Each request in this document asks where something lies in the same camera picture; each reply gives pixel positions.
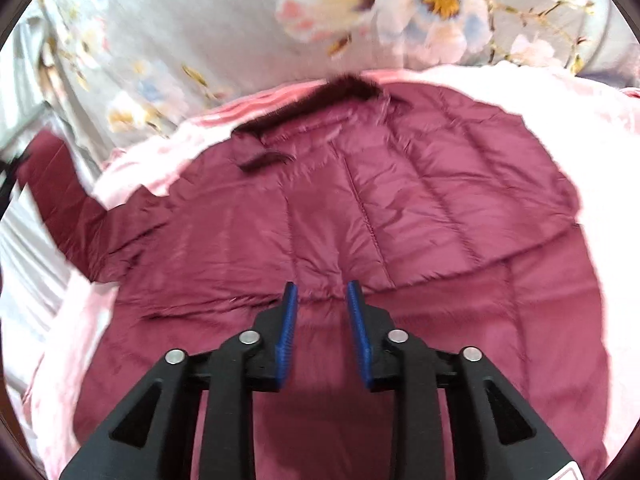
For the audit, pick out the pink printed blanket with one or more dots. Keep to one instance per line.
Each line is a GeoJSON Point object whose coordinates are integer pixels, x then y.
{"type": "Point", "coordinates": [565, 125]}

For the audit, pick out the maroon down jacket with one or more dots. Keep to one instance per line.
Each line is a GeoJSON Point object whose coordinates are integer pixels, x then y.
{"type": "Point", "coordinates": [400, 220]}

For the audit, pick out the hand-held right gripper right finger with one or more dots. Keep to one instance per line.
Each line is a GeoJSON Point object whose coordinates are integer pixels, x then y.
{"type": "Point", "coordinates": [358, 325]}

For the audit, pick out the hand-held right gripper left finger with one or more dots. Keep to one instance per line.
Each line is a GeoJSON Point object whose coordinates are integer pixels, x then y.
{"type": "Point", "coordinates": [288, 320]}

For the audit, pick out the white cloth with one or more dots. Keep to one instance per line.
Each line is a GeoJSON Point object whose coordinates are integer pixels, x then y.
{"type": "Point", "coordinates": [30, 260]}

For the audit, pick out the grey floral quilt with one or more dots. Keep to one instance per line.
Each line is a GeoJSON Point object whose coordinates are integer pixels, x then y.
{"type": "Point", "coordinates": [250, 25]}

